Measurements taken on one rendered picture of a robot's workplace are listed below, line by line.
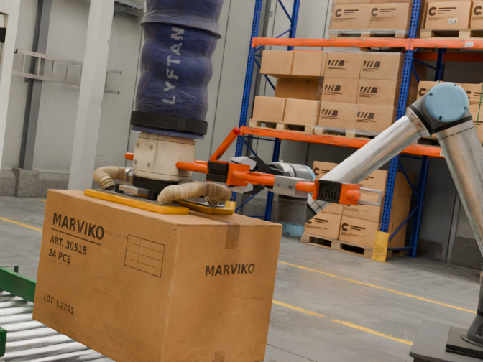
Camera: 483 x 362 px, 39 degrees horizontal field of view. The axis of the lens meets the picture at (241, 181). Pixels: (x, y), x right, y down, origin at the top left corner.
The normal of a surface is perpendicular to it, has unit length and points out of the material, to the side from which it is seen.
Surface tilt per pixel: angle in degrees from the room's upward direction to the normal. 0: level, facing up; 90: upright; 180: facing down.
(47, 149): 90
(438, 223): 90
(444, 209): 90
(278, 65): 92
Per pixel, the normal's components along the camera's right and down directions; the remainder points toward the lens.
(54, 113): 0.77, 0.14
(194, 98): 0.61, -0.11
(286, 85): -0.62, -0.11
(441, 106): -0.19, -0.11
